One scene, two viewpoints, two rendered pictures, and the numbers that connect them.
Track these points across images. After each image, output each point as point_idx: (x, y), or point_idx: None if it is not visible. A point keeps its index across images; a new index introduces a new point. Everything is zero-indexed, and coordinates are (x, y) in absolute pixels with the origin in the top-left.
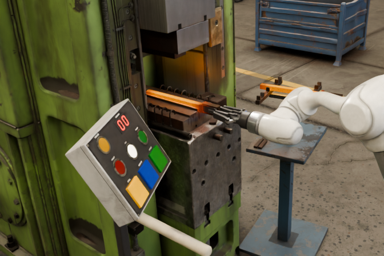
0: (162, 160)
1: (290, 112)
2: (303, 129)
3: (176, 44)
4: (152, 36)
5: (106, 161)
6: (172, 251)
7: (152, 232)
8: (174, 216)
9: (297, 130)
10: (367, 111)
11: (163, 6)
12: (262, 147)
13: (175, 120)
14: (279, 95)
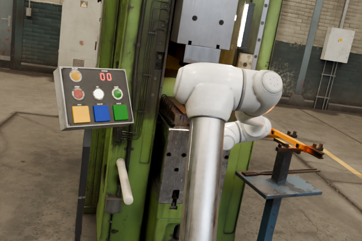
0: (122, 114)
1: (234, 126)
2: (234, 140)
3: (183, 55)
4: (178, 49)
5: (69, 84)
6: (149, 221)
7: (138, 195)
8: (154, 190)
9: (225, 137)
10: (179, 73)
11: (179, 23)
12: (246, 175)
13: (173, 113)
14: (279, 141)
